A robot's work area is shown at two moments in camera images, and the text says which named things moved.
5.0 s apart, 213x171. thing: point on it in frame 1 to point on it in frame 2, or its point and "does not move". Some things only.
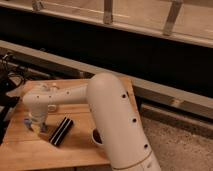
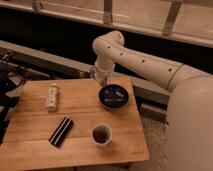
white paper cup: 98,136 does not move
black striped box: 61,131 does not move
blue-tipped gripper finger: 28,123 to 92,71
